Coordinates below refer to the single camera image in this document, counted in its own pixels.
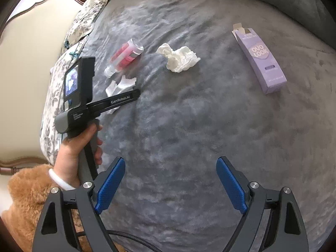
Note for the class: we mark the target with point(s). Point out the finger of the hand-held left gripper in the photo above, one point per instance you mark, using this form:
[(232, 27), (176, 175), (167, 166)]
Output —
[(118, 100)]

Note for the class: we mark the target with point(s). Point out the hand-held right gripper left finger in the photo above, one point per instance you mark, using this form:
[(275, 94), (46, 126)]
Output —
[(109, 186)]

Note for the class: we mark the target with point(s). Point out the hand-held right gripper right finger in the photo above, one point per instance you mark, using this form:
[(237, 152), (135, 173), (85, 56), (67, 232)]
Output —
[(232, 186)]

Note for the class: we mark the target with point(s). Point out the white torn wrapper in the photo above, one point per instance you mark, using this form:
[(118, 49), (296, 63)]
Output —
[(123, 84)]

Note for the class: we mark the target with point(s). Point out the person's left hand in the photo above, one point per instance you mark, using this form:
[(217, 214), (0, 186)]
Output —
[(67, 157)]

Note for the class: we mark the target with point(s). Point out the floral patterned pillow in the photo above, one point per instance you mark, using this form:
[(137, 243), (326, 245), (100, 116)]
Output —
[(52, 105)]

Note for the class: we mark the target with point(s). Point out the pink clear bottle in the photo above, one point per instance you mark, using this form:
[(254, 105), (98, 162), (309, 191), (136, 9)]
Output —
[(126, 55)]

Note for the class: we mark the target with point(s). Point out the white bangle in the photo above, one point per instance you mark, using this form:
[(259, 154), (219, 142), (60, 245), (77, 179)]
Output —
[(59, 179)]

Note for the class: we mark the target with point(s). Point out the grey plush blanket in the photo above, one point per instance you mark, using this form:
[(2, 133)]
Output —
[(183, 136)]

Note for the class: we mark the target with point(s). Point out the white crumpled tissue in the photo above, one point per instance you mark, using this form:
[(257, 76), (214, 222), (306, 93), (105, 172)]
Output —
[(181, 60)]

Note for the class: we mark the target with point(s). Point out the cream upholstered headboard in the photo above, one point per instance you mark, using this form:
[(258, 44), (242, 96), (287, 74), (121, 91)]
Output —
[(26, 57)]

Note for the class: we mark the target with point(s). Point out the purple cardboard box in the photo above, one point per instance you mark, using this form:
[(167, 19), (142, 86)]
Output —
[(262, 57)]

